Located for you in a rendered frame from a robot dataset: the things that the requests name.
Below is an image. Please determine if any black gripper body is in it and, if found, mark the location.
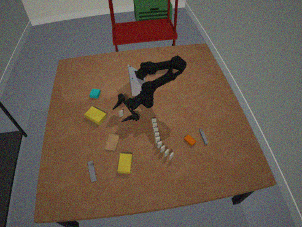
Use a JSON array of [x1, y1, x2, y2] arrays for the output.
[[117, 93, 141, 121]]

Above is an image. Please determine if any orange flat block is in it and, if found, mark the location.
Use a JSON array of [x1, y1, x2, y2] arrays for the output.
[[184, 135, 196, 146]]

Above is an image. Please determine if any teal rectangular block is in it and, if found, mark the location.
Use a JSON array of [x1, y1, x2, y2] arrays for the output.
[[90, 89, 100, 98]]

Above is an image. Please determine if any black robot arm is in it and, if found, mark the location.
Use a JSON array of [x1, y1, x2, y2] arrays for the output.
[[125, 56, 187, 110]]

